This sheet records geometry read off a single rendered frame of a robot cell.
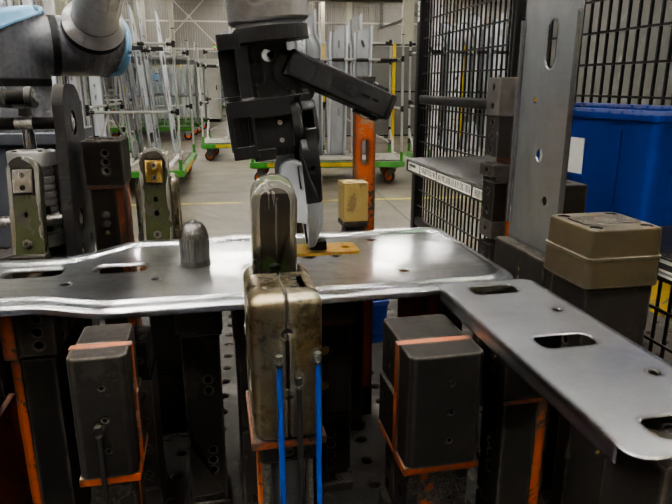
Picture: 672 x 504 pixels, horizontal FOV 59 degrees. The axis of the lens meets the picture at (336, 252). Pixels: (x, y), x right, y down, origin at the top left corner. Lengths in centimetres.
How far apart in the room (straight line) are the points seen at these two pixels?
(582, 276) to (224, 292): 34
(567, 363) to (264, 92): 35
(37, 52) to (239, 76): 78
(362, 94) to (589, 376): 32
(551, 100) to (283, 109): 31
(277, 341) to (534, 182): 41
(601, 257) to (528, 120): 22
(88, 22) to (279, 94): 73
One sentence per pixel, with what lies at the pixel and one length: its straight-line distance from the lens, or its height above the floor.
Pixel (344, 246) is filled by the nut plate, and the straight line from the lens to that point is 63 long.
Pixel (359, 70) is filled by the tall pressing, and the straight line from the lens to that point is 792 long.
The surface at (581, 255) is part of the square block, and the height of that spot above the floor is 103.
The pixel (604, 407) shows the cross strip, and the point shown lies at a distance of 41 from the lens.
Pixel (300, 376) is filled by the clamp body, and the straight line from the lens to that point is 44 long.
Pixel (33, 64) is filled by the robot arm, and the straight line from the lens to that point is 132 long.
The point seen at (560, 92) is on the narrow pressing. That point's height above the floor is 118.
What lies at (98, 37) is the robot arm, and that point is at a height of 127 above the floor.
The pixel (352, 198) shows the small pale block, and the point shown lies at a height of 104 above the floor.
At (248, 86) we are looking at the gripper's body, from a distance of 57.
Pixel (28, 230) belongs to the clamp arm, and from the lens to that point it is 81.
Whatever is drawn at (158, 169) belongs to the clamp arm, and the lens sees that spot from 80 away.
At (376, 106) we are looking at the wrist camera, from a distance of 59.
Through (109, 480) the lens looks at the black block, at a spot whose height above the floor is 88.
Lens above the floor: 119
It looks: 16 degrees down
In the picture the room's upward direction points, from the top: straight up
